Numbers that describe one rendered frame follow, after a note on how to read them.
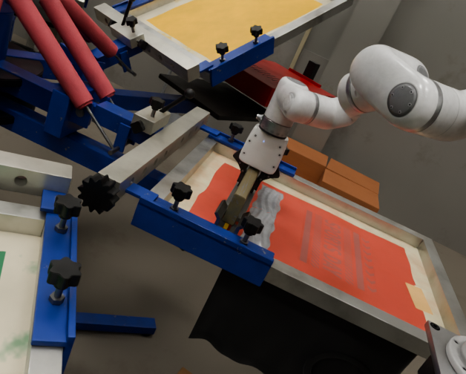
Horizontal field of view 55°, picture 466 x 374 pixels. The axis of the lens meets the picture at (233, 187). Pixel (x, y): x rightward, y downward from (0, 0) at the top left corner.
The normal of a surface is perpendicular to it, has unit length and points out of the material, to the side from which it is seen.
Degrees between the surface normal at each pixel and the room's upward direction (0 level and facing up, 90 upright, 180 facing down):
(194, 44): 32
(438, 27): 90
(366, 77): 94
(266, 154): 90
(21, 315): 0
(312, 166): 90
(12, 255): 0
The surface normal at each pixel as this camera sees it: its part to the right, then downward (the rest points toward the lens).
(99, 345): 0.38, -0.83
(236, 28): -0.01, -0.66
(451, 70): -0.25, 0.32
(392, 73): -0.75, -0.29
